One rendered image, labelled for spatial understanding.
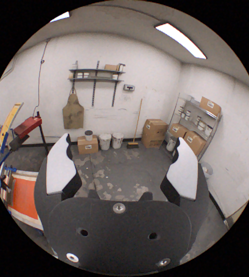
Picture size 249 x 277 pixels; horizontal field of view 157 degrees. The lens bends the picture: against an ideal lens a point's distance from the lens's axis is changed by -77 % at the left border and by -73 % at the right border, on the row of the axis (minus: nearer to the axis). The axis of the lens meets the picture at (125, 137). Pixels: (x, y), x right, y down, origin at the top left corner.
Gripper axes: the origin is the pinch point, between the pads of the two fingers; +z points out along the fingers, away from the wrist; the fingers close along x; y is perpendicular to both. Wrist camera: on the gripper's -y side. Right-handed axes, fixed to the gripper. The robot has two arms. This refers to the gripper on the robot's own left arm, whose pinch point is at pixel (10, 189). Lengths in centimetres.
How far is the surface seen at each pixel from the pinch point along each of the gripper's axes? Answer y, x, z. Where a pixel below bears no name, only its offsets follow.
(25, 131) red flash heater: -99, -10, -8
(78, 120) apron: -195, 81, 24
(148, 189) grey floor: -34, 204, 101
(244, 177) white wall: 126, 359, -15
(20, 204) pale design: 10.0, 18.4, 4.9
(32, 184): -16.7, 34.5, 4.9
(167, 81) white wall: -200, 310, -106
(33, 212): 13.4, 36.9, 5.0
